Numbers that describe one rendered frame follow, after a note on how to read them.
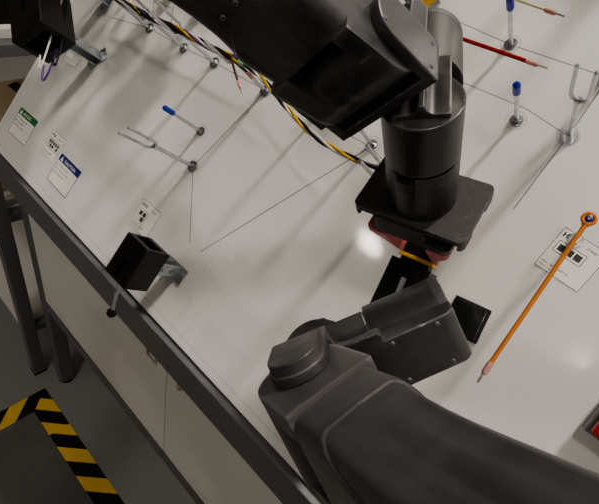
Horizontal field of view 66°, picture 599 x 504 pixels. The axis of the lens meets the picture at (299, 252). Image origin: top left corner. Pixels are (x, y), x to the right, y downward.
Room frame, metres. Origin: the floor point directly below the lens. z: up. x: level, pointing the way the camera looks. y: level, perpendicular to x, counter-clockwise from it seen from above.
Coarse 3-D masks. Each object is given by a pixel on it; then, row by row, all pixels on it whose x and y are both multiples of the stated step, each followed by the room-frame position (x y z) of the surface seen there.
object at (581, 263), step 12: (564, 228) 0.43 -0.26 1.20; (564, 240) 0.43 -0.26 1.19; (588, 240) 0.42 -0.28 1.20; (552, 252) 0.42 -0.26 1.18; (576, 252) 0.41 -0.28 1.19; (588, 252) 0.41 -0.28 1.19; (540, 264) 0.41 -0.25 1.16; (552, 264) 0.41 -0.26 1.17; (564, 264) 0.41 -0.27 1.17; (576, 264) 0.41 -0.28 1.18; (588, 264) 0.40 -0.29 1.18; (564, 276) 0.40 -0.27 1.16; (576, 276) 0.40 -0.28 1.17; (588, 276) 0.39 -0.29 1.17; (576, 288) 0.39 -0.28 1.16
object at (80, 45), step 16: (16, 0) 0.74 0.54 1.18; (32, 0) 0.72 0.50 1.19; (48, 0) 0.74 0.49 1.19; (64, 0) 0.78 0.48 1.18; (16, 16) 0.72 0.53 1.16; (32, 16) 0.70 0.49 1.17; (48, 16) 0.71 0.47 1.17; (64, 16) 0.75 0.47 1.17; (16, 32) 0.69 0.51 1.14; (32, 32) 0.69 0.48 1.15; (48, 32) 0.75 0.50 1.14; (64, 32) 0.72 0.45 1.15; (32, 48) 0.71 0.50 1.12; (64, 48) 0.72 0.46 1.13; (80, 48) 0.80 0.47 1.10; (96, 48) 0.81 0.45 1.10; (96, 64) 0.80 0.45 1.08
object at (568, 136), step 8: (576, 64) 0.42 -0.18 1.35; (576, 72) 0.42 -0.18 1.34; (592, 80) 0.42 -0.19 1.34; (592, 88) 0.42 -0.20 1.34; (576, 104) 0.45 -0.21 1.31; (576, 112) 0.46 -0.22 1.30; (576, 120) 0.48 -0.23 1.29; (568, 128) 0.49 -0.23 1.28; (560, 136) 0.51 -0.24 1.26; (568, 136) 0.50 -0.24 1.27; (576, 136) 0.50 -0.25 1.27; (568, 144) 0.50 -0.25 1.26
